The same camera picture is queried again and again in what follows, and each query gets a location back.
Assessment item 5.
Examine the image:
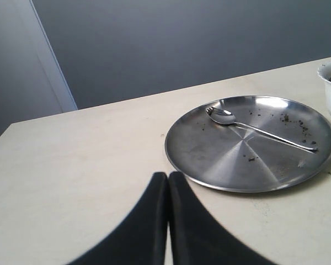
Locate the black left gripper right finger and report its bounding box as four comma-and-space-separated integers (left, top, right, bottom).
168, 172, 273, 264

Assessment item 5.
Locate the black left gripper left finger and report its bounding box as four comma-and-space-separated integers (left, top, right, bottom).
70, 172, 167, 264

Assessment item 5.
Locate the stainless steel spork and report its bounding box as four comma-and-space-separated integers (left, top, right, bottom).
206, 107, 318, 152

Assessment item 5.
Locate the round stainless steel plate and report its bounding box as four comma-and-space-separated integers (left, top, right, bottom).
165, 96, 331, 193

